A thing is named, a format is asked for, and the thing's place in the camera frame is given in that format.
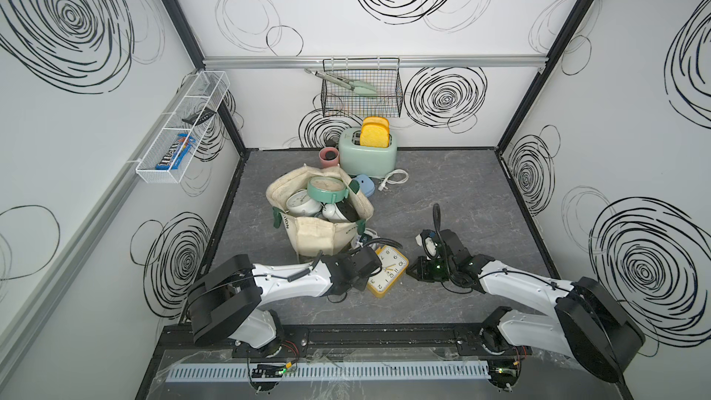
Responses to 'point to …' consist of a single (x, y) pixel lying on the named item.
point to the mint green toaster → (359, 160)
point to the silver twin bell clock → (298, 203)
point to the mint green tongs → (358, 87)
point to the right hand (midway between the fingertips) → (408, 271)
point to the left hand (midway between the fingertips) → (361, 270)
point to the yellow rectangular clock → (393, 265)
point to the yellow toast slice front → (374, 136)
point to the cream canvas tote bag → (312, 235)
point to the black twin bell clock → (348, 210)
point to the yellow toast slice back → (376, 120)
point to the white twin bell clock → (332, 213)
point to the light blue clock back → (367, 185)
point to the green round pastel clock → (328, 189)
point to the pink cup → (329, 156)
